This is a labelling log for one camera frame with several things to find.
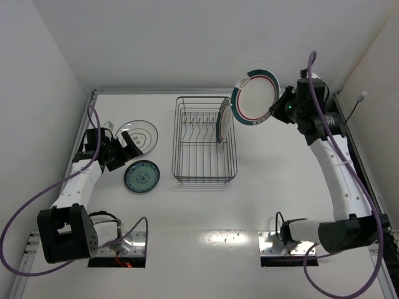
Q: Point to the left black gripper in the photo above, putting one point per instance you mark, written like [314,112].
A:
[120,152]

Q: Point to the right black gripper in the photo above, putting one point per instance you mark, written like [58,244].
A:
[282,106]

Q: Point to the green red rimmed plate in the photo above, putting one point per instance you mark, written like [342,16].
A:
[224,120]
[253,95]

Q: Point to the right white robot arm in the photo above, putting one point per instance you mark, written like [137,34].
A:
[354,225]

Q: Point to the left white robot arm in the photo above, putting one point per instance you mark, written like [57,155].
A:
[67,232]

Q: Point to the blue floral green plate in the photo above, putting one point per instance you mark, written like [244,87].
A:
[141,176]

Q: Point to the white plate green line rim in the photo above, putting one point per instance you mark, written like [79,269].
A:
[143,133]

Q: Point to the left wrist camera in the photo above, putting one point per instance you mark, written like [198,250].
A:
[109,125]

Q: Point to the grey wire dish rack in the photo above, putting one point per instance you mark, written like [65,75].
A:
[197,157]

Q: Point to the black wall cable white plug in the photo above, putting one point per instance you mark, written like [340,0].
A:
[359,100]

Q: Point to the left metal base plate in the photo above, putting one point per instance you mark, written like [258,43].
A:
[132,246]

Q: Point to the metal base plate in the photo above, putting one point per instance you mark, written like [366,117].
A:
[271,246]
[132,246]

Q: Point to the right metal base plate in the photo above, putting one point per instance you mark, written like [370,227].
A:
[271,246]

